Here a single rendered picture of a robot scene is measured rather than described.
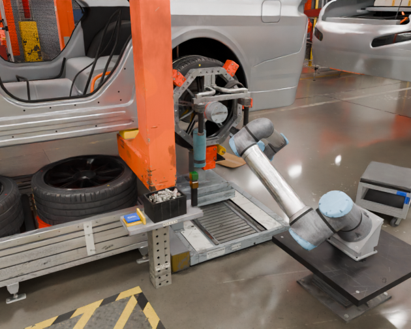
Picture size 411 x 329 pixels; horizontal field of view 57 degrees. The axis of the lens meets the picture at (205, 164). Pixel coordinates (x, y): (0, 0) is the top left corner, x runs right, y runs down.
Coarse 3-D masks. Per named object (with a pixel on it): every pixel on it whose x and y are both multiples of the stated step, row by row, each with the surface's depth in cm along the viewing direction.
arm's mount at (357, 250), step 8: (360, 208) 206; (376, 216) 197; (376, 224) 195; (336, 232) 207; (376, 232) 196; (328, 240) 211; (336, 240) 207; (368, 240) 194; (376, 240) 199; (344, 248) 202; (352, 248) 196; (360, 248) 194; (368, 248) 198; (352, 256) 198; (360, 256) 197; (368, 256) 199
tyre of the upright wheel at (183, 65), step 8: (184, 56) 270; (192, 56) 266; (200, 56) 268; (176, 64) 260; (184, 64) 253; (192, 64) 255; (200, 64) 257; (208, 64) 260; (216, 64) 263; (184, 72) 254; (232, 112) 284; (176, 136) 268; (184, 144) 273
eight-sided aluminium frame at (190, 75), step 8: (192, 72) 248; (200, 72) 252; (208, 72) 253; (216, 72) 256; (224, 72) 259; (192, 80) 250; (176, 88) 251; (184, 88) 249; (232, 88) 271; (176, 96) 248; (176, 104) 250; (240, 104) 274; (176, 112) 252; (240, 112) 276; (176, 120) 254; (232, 120) 281; (240, 120) 278; (176, 128) 256; (224, 128) 280; (184, 136) 261; (216, 136) 279; (224, 136) 279; (192, 144) 267; (208, 144) 273
